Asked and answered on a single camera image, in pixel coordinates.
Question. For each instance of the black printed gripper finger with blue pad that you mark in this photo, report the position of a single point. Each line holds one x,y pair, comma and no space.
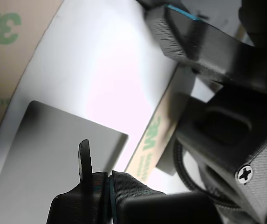
263,18
217,51

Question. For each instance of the white panel with gray window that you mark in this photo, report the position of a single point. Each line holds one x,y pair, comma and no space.
89,58

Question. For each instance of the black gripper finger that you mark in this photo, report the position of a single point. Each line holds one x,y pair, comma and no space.
128,186

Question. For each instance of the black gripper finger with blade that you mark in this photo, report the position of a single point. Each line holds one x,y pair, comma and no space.
77,205

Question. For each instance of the black printed with screw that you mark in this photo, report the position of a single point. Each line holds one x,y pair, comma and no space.
252,140

